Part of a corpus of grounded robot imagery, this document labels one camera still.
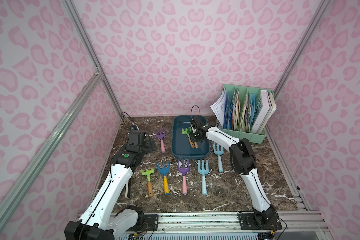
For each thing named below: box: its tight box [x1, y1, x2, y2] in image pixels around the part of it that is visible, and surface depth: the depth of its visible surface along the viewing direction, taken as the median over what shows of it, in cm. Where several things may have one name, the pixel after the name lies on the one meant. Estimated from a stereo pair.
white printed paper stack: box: [210, 87, 227, 128], surface depth 97 cm
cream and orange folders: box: [232, 88, 241, 131], surface depth 100 cm
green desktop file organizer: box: [219, 84, 275, 144], surface depth 100 cm
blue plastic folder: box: [223, 94, 233, 130], surface depth 103 cm
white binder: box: [252, 89, 272, 134], surface depth 96 cm
